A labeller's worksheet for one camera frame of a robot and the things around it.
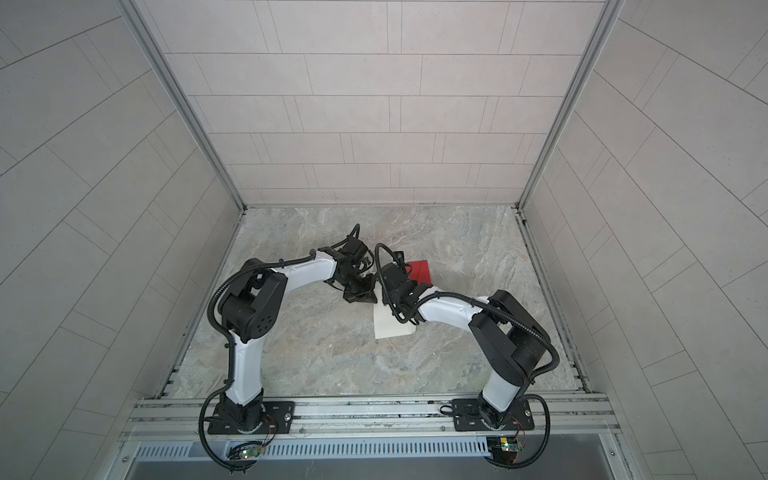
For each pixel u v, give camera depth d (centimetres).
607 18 72
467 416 71
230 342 54
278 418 71
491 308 46
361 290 84
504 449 68
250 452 64
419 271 99
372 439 69
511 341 45
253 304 52
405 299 66
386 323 87
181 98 85
